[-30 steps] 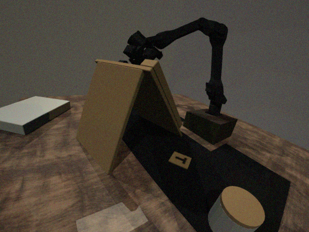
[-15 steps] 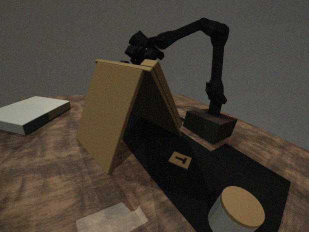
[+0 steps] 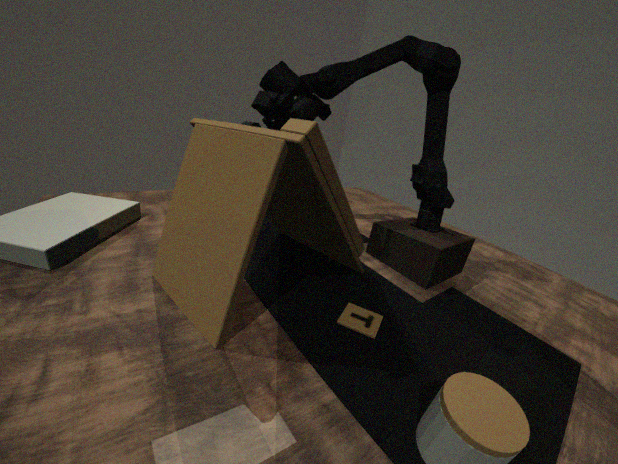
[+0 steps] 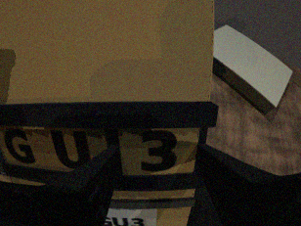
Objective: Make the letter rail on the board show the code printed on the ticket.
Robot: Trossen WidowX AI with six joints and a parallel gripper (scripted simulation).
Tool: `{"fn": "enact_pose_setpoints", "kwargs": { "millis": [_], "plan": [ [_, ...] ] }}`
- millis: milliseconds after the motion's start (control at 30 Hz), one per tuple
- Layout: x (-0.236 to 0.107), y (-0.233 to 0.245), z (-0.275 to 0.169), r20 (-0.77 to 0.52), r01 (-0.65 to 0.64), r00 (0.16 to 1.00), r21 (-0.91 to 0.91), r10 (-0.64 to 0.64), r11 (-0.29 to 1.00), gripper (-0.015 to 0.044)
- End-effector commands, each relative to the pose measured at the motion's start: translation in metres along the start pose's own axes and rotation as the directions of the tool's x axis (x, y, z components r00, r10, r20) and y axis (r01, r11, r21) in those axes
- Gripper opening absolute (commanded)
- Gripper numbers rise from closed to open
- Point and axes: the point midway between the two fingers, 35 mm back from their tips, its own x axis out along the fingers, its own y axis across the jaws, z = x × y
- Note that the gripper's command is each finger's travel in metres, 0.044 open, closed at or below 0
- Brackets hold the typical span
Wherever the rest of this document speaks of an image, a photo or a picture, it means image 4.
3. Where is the tan a-frame board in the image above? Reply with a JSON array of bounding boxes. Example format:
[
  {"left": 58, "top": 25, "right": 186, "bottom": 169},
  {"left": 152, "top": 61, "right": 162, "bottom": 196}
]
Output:
[{"left": 0, "top": 0, "right": 219, "bottom": 226}]

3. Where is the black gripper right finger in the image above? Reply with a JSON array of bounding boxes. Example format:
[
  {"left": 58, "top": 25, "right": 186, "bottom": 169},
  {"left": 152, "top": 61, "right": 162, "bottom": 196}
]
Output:
[{"left": 195, "top": 143, "right": 301, "bottom": 226}]

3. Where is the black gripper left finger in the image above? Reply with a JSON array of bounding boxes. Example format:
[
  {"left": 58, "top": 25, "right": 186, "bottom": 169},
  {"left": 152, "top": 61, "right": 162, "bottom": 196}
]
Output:
[{"left": 0, "top": 144, "right": 120, "bottom": 226}]

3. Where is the white paper label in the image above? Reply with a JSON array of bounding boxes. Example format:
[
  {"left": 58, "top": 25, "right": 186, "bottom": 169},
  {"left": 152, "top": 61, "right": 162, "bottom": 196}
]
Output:
[{"left": 104, "top": 207, "right": 157, "bottom": 226}]

